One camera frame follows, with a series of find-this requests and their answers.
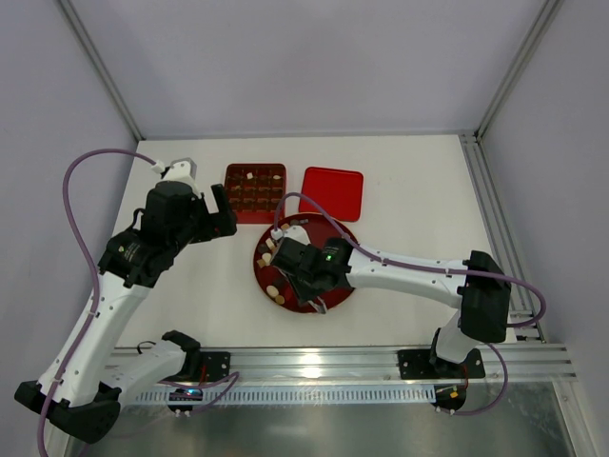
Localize red chocolate box with tray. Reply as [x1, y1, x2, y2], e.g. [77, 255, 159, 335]
[224, 163, 286, 225]

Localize red box lid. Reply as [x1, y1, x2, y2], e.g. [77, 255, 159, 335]
[301, 167, 363, 223]

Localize metal tongs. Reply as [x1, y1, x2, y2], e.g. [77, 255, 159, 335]
[280, 271, 328, 315]

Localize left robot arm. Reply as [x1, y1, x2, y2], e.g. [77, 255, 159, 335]
[14, 181, 237, 445]

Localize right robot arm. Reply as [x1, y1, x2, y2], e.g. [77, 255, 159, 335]
[270, 236, 511, 378]

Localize white round swirl chocolate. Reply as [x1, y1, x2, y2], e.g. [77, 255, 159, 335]
[266, 285, 279, 297]

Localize round dark red plate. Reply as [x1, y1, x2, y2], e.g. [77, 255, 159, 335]
[252, 212, 353, 311]

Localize right camera mount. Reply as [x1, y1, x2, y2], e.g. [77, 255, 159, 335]
[270, 225, 310, 246]

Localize camera mount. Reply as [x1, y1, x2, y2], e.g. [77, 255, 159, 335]
[270, 225, 310, 246]
[150, 158, 200, 195]

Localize left camera mount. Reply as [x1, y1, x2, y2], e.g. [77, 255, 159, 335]
[150, 158, 200, 195]

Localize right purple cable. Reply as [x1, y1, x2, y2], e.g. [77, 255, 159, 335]
[271, 192, 547, 416]

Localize purple cable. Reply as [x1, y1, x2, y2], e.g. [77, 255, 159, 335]
[36, 149, 242, 457]
[271, 192, 547, 416]

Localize aluminium rail with cable duct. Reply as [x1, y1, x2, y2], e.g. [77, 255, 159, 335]
[126, 343, 577, 411]

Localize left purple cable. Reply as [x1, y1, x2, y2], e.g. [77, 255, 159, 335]
[36, 149, 242, 457]

